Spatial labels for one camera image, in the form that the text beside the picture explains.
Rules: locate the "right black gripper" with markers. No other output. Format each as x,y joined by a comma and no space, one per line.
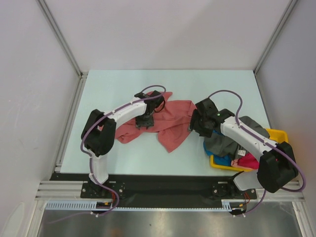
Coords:
205,133

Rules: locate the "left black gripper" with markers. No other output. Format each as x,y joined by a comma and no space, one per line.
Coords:
139,123

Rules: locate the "salmon pink t shirt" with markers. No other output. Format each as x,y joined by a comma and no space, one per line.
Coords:
171,124

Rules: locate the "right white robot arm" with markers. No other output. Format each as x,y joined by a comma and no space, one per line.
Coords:
277,165

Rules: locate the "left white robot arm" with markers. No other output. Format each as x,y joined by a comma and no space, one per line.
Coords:
98,135

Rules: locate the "grey t shirt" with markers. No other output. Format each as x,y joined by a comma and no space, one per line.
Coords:
253,125

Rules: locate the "blue t shirt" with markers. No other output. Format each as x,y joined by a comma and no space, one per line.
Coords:
220,147

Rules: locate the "magenta t shirt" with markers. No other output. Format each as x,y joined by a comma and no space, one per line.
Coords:
246,162

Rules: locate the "yellow plastic bin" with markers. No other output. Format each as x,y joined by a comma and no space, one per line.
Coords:
276,135

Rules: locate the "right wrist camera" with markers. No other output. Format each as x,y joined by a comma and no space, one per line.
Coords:
206,107

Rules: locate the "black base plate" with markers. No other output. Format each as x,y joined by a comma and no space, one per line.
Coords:
175,190

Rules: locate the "slotted cable duct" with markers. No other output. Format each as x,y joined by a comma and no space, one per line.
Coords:
102,206

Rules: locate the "aluminium frame rail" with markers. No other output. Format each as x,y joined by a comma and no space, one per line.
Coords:
71,190

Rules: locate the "left aluminium corner post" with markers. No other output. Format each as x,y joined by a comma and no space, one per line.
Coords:
59,35

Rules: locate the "aluminium corner post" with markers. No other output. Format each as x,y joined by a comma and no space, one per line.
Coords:
275,35
59,35

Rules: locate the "right aluminium corner post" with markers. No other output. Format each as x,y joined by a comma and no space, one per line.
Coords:
275,35

